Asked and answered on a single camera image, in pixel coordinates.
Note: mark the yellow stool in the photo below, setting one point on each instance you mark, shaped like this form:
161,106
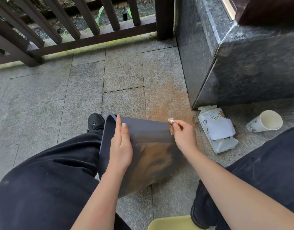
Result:
170,223

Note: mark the dark wooden railing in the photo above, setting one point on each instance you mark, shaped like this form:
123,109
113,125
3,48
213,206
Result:
163,19

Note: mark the grey granite plinth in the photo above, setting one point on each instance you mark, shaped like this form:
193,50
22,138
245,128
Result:
252,69

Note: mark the brown wipe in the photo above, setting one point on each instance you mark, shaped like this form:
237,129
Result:
171,125

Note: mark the person's left forearm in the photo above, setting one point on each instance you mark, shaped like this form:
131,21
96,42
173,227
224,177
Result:
96,203

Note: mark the person's black trousers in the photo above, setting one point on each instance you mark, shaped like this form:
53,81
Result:
41,184

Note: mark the small black garden spike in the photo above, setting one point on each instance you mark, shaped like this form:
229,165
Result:
125,16

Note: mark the green plants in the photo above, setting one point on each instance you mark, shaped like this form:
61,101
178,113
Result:
99,16

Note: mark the brown wooden pillar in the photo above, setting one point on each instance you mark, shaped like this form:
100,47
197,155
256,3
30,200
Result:
269,9

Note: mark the dark blue plastic bin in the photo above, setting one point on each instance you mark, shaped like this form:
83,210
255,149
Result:
147,131

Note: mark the person's left hand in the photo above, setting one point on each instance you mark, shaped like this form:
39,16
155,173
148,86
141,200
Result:
120,153

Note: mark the white paper cup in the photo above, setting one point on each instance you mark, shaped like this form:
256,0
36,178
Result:
266,122

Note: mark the person's right forearm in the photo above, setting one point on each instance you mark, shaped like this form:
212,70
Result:
240,194

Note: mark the person's right hand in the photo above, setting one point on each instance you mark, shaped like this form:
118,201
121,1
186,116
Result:
185,138

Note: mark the person's black left shoe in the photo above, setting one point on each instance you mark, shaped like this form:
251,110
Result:
96,122

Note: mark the white wet wipes packet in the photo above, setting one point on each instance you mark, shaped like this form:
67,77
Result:
218,131

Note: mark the brass trim strip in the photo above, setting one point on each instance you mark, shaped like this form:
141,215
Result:
228,8

